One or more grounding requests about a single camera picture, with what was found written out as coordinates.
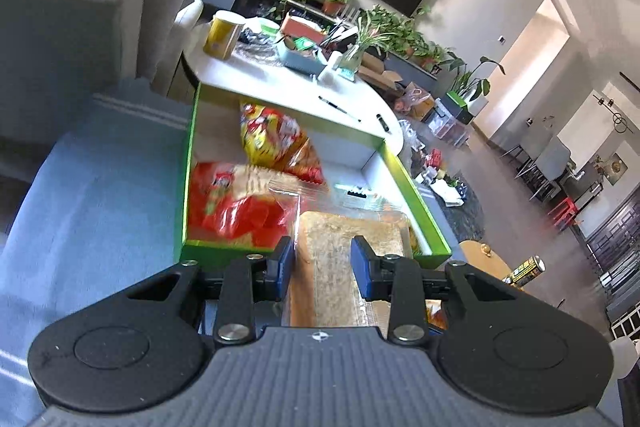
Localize dark marble coffee table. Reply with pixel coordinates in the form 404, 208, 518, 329
400, 121, 487, 244

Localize large leaf plant white pot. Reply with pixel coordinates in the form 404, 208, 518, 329
446, 53, 507, 116

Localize green black box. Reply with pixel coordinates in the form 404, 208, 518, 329
442, 91, 476, 126

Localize large red snack bag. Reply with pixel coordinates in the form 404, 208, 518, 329
189, 161, 301, 241

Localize clear bagged toast bread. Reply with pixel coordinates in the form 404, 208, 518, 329
289, 208, 417, 329

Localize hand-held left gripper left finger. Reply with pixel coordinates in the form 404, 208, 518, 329
127, 236, 297, 344

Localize green cardboard box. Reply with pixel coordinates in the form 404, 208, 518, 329
172, 82, 454, 274

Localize yellow snack bag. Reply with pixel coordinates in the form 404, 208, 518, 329
239, 102, 327, 186

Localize white cloth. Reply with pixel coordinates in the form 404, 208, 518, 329
432, 179, 464, 208

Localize open cardboard box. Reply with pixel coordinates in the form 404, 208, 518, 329
357, 52, 407, 90

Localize grey dining chairs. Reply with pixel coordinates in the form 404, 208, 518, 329
514, 136, 587, 204

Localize clear storage box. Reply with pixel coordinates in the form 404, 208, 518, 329
430, 112, 472, 148

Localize white oval table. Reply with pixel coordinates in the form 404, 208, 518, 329
182, 49, 405, 156

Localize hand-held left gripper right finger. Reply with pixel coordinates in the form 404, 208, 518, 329
350, 235, 507, 344

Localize leafy potted plants cluster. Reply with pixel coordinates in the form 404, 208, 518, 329
364, 6, 452, 68

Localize black pen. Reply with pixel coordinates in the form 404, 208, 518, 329
318, 96, 362, 123

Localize black yellow drink can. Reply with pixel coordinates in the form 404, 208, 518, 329
502, 255, 546, 289

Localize round wooden side table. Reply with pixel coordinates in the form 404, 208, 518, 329
457, 239, 514, 281

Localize red box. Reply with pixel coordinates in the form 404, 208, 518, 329
279, 13, 326, 46

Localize blue plastic basket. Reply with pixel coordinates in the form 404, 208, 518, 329
276, 38, 332, 76

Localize yellow canister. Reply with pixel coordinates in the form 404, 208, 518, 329
202, 10, 246, 60

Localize grey sofa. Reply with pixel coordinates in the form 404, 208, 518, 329
0, 0, 207, 148

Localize red plastic stool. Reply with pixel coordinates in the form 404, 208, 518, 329
547, 197, 581, 234

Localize glass vase with plant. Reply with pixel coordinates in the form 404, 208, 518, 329
334, 13, 397, 80

